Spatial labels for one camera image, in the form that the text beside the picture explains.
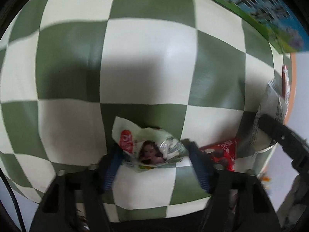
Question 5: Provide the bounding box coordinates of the white oat cookie packet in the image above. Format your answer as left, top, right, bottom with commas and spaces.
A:
236, 79, 288, 158

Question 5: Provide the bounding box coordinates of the red chocolate snack packet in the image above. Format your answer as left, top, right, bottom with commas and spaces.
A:
199, 138, 238, 171

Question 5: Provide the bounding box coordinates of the red white long packet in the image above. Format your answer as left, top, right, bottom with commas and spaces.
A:
282, 65, 291, 104

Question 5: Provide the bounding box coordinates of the white green woman packet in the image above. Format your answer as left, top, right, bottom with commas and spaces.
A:
112, 117, 188, 171

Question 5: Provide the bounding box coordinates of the orange mattress edge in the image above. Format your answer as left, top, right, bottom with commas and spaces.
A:
284, 53, 297, 124

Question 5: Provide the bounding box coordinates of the green white checkered blanket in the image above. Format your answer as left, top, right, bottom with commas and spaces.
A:
0, 0, 294, 223

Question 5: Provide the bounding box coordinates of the cardboard box with print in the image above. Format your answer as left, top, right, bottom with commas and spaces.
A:
212, 0, 308, 53

